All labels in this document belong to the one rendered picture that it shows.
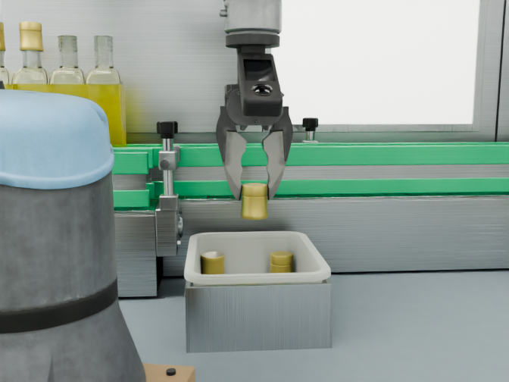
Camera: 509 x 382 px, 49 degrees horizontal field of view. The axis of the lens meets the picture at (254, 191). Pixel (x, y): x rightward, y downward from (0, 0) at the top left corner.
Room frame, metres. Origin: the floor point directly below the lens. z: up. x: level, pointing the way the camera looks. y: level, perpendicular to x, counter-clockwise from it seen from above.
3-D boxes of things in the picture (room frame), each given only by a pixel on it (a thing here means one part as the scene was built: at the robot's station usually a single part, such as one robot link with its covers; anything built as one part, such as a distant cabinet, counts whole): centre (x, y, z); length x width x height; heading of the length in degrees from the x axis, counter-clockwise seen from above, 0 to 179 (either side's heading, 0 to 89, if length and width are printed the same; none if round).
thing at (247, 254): (0.72, 0.00, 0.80); 0.22 x 0.17 x 0.09; 4
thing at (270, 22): (0.74, 0.00, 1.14); 0.08 x 0.08 x 0.05
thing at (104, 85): (0.93, 0.25, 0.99); 0.06 x 0.06 x 0.21; 5
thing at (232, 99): (0.75, 0.00, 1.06); 0.09 x 0.08 x 0.12; 6
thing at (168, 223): (0.83, 0.13, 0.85); 0.09 x 0.04 x 0.07; 4
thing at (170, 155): (0.81, 0.12, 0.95); 0.17 x 0.03 x 0.12; 4
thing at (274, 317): (0.75, 0.00, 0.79); 0.27 x 0.17 x 0.08; 4
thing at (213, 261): (0.79, 0.06, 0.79); 0.04 x 0.04 x 0.04
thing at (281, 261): (0.80, -0.04, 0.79); 0.04 x 0.04 x 0.04
